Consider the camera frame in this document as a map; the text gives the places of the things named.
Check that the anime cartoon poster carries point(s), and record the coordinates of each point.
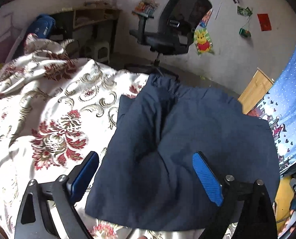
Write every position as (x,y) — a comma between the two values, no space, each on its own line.
(206,18)

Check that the navy blue padded jacket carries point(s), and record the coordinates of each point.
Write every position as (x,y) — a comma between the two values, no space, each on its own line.
(146,179)

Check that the red paper square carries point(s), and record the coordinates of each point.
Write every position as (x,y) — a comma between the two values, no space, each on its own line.
(264,22)

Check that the Winnie the Pooh poster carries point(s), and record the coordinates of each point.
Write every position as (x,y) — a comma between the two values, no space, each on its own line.
(202,41)

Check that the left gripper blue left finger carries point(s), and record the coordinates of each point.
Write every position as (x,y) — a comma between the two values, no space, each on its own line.
(80,177)

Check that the yellow cloth in wardrobe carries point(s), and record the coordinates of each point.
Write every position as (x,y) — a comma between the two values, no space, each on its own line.
(282,202)

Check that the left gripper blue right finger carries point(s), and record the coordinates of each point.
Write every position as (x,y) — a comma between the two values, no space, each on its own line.
(213,185)

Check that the light wooden board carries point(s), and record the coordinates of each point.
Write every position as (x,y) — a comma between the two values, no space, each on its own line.
(259,85)

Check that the blue backpack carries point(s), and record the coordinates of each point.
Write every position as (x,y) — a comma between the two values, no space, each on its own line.
(41,26)

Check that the green hanging pouch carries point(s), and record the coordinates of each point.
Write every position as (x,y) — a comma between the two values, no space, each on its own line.
(244,33)

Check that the wooden desk with shelf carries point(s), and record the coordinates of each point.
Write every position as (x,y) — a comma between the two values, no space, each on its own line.
(70,20)

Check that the black mesh office chair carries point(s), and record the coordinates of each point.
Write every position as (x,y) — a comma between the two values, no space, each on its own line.
(176,26)

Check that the blue dotted bicycle curtain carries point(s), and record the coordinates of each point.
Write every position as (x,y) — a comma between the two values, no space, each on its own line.
(278,108)

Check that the small plastic stool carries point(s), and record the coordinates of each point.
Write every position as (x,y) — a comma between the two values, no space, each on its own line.
(97,50)

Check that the floral white red bedspread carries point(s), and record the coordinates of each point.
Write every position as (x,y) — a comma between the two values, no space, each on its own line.
(54,110)

